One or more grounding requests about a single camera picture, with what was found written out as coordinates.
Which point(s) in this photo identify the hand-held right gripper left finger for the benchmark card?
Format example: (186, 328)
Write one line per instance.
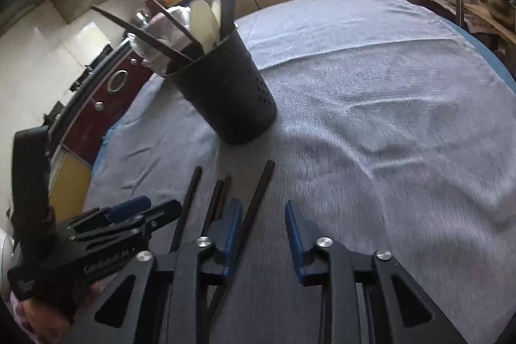
(232, 235)

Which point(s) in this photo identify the grey tablecloth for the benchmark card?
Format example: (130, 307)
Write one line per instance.
(363, 126)

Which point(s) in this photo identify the blue table cover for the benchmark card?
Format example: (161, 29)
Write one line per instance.
(483, 50)

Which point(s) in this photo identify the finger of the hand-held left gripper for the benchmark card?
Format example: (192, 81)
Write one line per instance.
(129, 209)
(161, 217)

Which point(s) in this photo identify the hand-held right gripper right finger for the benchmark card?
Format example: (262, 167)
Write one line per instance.
(294, 239)

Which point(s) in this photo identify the person's left hand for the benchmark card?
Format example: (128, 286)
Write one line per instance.
(44, 320)

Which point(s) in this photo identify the row of dark chopsticks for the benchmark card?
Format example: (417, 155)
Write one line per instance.
(189, 199)

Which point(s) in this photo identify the clear plastic bag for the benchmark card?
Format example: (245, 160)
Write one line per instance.
(169, 21)

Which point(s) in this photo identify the brown pot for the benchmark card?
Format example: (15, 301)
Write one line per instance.
(495, 1)

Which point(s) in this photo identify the black perforated utensil holder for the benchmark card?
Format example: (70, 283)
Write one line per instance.
(229, 94)

